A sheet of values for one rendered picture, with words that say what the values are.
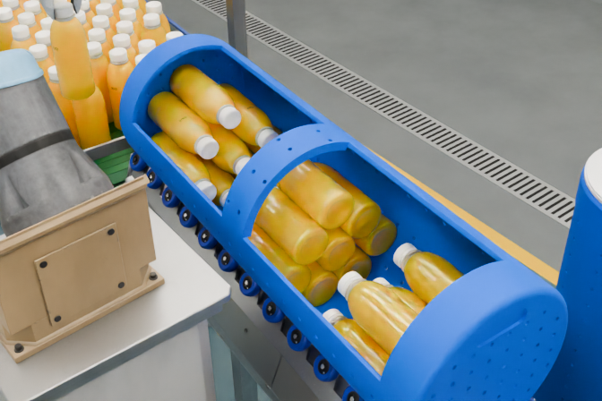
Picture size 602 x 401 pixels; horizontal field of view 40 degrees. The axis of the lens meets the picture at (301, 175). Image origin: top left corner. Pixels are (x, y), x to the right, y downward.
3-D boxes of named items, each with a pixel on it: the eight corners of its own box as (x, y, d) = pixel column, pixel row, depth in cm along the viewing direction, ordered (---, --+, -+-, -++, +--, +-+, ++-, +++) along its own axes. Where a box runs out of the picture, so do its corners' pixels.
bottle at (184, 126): (183, 108, 166) (227, 148, 154) (155, 128, 165) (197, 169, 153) (168, 83, 162) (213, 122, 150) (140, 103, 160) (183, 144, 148)
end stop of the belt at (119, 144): (81, 165, 173) (79, 152, 172) (80, 163, 174) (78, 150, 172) (245, 107, 191) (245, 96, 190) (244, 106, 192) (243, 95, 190)
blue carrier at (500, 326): (405, 499, 110) (416, 355, 93) (130, 180, 169) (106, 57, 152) (554, 397, 123) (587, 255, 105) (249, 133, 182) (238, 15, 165)
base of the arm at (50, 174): (5, 239, 100) (-32, 166, 99) (10, 242, 114) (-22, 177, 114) (120, 186, 105) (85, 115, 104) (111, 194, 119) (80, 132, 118)
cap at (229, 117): (215, 124, 150) (220, 129, 149) (221, 105, 149) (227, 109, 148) (233, 126, 153) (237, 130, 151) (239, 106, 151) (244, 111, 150)
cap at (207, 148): (217, 147, 153) (222, 151, 152) (201, 158, 152) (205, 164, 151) (210, 132, 150) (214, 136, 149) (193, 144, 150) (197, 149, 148)
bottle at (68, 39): (80, 81, 173) (65, 3, 163) (102, 90, 170) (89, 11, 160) (54, 95, 169) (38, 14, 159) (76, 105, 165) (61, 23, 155)
